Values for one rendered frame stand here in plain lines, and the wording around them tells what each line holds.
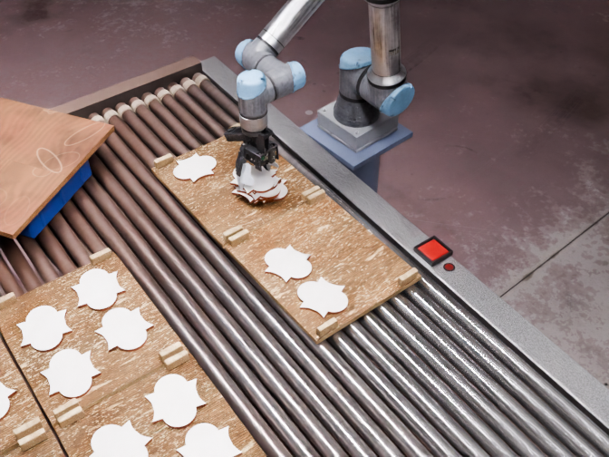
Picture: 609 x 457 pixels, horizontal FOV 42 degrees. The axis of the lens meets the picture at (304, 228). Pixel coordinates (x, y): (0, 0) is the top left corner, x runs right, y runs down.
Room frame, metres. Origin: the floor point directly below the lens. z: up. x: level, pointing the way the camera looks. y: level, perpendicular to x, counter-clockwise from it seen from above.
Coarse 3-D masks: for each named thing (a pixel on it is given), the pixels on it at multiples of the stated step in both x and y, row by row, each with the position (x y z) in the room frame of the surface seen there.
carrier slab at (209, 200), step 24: (216, 144) 1.95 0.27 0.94; (240, 144) 1.94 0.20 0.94; (168, 168) 1.84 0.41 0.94; (216, 168) 1.83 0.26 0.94; (288, 168) 1.82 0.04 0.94; (192, 192) 1.72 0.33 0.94; (216, 192) 1.72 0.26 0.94; (288, 192) 1.71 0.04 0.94; (216, 216) 1.62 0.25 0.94; (240, 216) 1.62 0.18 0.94; (264, 216) 1.62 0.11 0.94; (216, 240) 1.53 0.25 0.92
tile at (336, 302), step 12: (300, 288) 1.33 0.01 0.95; (312, 288) 1.33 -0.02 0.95; (324, 288) 1.33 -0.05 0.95; (336, 288) 1.33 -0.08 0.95; (300, 300) 1.30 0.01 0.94; (312, 300) 1.29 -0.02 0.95; (324, 300) 1.29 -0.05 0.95; (336, 300) 1.29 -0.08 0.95; (324, 312) 1.25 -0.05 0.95; (336, 312) 1.25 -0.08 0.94
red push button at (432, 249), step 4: (432, 240) 1.51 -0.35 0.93; (424, 244) 1.50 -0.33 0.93; (428, 244) 1.50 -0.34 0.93; (432, 244) 1.50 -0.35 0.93; (436, 244) 1.50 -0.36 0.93; (420, 248) 1.48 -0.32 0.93; (424, 248) 1.48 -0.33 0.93; (428, 248) 1.48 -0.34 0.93; (432, 248) 1.48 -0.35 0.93; (436, 248) 1.48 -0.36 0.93; (440, 248) 1.48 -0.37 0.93; (444, 248) 1.48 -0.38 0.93; (424, 252) 1.47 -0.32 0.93; (428, 252) 1.47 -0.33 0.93; (432, 252) 1.47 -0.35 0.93; (436, 252) 1.47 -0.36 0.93; (440, 252) 1.47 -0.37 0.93; (444, 252) 1.47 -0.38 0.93; (428, 256) 1.45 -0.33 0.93; (432, 256) 1.45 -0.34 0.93; (436, 256) 1.45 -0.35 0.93; (440, 256) 1.45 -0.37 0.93; (432, 260) 1.44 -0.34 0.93
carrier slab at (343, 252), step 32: (288, 224) 1.58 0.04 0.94; (320, 224) 1.58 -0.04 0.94; (352, 224) 1.58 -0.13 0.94; (256, 256) 1.46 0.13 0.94; (320, 256) 1.46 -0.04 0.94; (352, 256) 1.45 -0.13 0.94; (384, 256) 1.45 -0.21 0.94; (288, 288) 1.34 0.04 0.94; (352, 288) 1.34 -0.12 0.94; (384, 288) 1.33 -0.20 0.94; (320, 320) 1.23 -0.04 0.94; (352, 320) 1.24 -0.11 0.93
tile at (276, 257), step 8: (280, 248) 1.48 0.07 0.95; (288, 248) 1.48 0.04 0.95; (272, 256) 1.45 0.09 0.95; (280, 256) 1.45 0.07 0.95; (288, 256) 1.45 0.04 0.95; (296, 256) 1.45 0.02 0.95; (304, 256) 1.45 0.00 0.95; (272, 264) 1.42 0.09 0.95; (280, 264) 1.42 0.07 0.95; (288, 264) 1.42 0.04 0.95; (296, 264) 1.42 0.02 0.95; (304, 264) 1.42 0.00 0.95; (272, 272) 1.39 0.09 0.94; (280, 272) 1.39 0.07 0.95; (288, 272) 1.39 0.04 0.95; (296, 272) 1.39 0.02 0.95; (304, 272) 1.39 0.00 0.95; (288, 280) 1.37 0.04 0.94
